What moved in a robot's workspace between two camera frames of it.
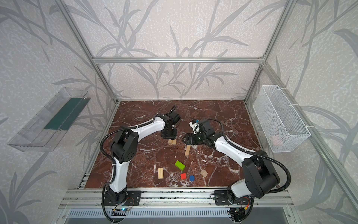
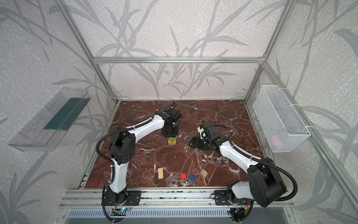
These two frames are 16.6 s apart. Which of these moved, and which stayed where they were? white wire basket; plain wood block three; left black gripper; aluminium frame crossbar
Moved: plain wood block three
Stayed: left black gripper; white wire basket; aluminium frame crossbar
